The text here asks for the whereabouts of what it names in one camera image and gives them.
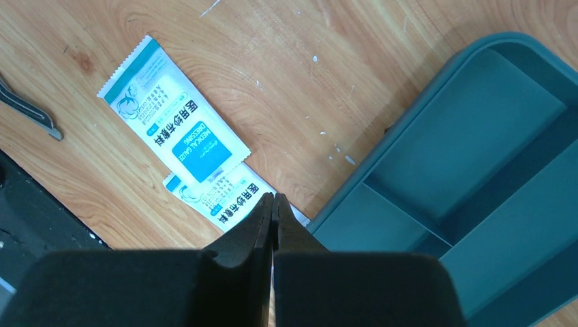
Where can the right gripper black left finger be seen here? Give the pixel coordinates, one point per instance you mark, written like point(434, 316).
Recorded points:
point(227, 283)

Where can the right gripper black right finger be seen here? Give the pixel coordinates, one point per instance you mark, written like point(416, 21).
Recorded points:
point(317, 287)

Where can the teal white sachet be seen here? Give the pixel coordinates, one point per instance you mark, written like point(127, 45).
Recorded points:
point(170, 115)
point(228, 200)

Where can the dark teal divided tray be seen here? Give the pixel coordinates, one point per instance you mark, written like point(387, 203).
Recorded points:
point(480, 172)

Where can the black handled scissors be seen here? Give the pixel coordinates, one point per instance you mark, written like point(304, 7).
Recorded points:
point(32, 112)

